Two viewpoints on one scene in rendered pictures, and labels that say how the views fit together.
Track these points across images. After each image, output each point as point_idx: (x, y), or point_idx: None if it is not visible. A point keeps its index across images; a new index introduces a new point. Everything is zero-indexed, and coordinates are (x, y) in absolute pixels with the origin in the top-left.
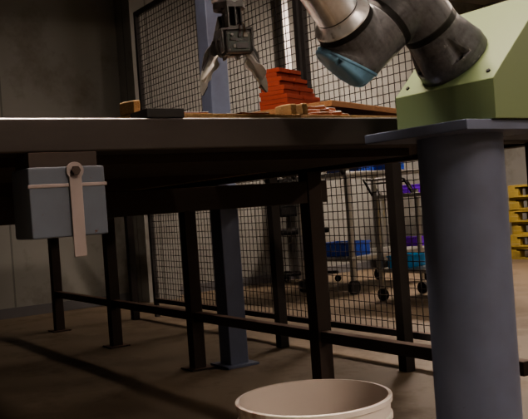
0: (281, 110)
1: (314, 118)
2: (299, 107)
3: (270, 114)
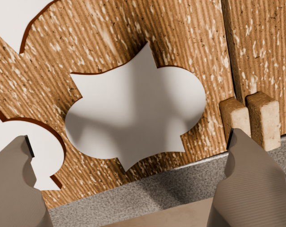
0: (227, 126)
1: (209, 197)
2: (259, 142)
3: (175, 167)
